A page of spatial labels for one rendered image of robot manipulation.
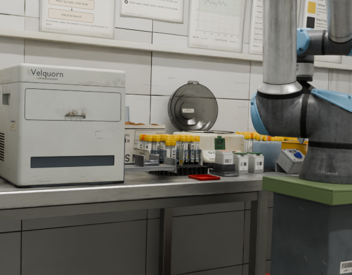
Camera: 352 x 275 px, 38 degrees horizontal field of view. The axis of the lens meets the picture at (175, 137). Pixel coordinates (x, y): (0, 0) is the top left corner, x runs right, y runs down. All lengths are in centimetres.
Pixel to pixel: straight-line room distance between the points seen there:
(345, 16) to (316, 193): 50
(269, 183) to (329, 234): 20
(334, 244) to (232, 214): 118
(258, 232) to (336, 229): 42
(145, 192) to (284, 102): 43
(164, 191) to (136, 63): 83
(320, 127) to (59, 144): 65
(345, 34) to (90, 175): 79
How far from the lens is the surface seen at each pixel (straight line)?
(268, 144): 176
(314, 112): 131
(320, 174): 129
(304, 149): 178
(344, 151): 131
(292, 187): 125
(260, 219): 162
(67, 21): 198
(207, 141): 183
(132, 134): 168
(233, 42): 234
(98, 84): 132
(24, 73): 126
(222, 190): 148
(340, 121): 131
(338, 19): 144
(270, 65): 130
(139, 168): 139
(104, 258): 211
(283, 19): 128
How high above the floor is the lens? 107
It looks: 3 degrees down
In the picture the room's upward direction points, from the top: 2 degrees clockwise
